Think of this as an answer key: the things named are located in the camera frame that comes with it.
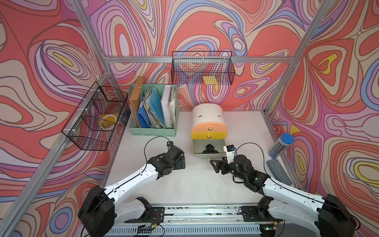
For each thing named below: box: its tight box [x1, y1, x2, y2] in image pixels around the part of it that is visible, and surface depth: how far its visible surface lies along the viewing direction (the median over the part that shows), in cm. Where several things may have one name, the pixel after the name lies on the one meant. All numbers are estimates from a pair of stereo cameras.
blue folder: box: [137, 103, 152, 129], surface depth 95 cm
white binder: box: [160, 84, 174, 129], surface depth 97 cm
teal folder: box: [146, 87, 165, 124], surface depth 95 cm
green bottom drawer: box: [191, 139, 227, 160], surface depth 94 cm
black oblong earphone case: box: [205, 144, 215, 152], surface depth 97 cm
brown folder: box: [129, 76, 143, 128], surface depth 90 cm
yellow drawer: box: [190, 131, 228, 140], surface depth 90 cm
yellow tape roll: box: [97, 113, 119, 130], surface depth 80 cm
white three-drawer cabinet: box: [190, 103, 228, 140], surface depth 90 cm
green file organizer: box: [128, 83, 179, 137], surface depth 97 cm
